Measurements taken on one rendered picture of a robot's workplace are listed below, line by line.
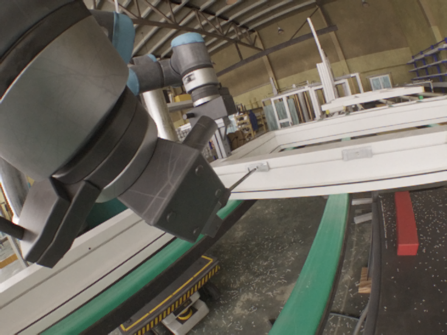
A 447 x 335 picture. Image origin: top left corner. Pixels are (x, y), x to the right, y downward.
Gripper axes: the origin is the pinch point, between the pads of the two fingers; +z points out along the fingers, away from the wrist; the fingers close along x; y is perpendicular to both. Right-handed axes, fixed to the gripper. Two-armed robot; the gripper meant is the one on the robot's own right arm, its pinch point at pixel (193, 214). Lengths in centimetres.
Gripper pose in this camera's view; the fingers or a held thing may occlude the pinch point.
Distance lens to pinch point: 24.5
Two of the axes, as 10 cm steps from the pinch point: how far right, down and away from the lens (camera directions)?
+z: 3.0, 5.1, 8.1
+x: -8.3, -2.8, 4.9
